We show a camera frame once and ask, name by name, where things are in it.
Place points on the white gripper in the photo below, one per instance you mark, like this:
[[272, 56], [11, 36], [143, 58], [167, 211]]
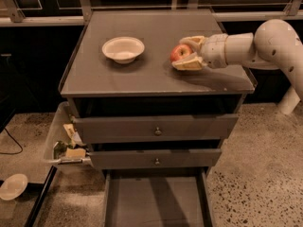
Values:
[[214, 50]]

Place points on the red apple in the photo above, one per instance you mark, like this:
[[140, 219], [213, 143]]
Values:
[[179, 52]]

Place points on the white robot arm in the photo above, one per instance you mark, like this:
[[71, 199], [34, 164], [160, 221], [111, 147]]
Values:
[[275, 45]]

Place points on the white bowl on counter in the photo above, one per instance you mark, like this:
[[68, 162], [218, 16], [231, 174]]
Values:
[[123, 50]]

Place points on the grey drawer cabinet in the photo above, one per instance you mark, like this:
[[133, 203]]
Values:
[[90, 74]]

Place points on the grey top drawer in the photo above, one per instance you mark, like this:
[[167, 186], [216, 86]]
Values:
[[93, 130]]

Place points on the grey drawer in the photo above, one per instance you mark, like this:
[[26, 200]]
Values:
[[93, 130], [157, 198], [162, 158]]

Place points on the grey middle drawer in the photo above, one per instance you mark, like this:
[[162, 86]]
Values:
[[162, 158]]

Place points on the grey bottom drawer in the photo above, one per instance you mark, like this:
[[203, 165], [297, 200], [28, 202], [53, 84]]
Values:
[[157, 198]]

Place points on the clear plastic bin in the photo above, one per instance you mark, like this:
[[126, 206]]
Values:
[[58, 136]]

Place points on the yellow sponge in bin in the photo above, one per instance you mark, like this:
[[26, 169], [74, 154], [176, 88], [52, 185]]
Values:
[[75, 153]]

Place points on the black floor bar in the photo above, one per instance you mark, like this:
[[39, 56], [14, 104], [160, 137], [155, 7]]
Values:
[[41, 197]]

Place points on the white plate on floor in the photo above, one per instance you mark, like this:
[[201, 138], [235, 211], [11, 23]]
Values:
[[13, 187]]

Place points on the metal railing frame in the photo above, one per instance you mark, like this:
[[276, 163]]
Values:
[[79, 11]]

